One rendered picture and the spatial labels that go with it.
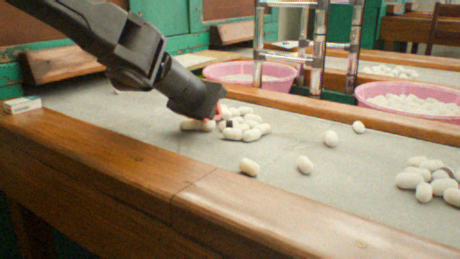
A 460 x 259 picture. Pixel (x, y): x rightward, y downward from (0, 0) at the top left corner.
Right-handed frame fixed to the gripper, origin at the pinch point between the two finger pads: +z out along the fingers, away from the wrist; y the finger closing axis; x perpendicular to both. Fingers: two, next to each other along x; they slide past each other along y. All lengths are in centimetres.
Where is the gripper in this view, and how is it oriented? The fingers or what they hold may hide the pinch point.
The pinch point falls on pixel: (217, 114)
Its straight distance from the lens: 72.1
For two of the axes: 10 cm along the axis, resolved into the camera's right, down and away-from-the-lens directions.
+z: 4.6, 3.5, 8.2
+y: -8.1, -2.2, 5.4
